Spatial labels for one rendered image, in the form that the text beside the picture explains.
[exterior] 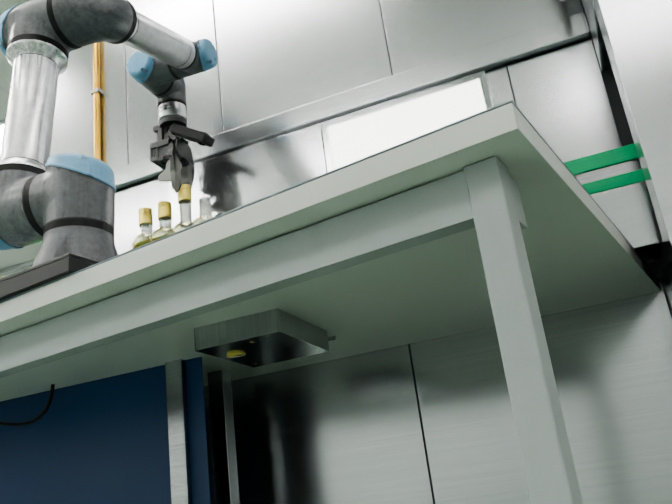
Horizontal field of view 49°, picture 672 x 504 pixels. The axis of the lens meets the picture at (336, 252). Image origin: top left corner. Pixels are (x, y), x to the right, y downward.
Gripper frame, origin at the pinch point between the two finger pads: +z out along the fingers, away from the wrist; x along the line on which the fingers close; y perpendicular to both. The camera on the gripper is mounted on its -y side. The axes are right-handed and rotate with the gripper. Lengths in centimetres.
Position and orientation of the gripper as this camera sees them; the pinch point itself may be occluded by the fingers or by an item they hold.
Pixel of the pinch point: (183, 189)
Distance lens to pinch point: 190.3
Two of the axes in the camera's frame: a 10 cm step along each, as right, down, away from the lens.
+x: -3.9, -2.7, -8.8
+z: 1.2, 9.3, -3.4
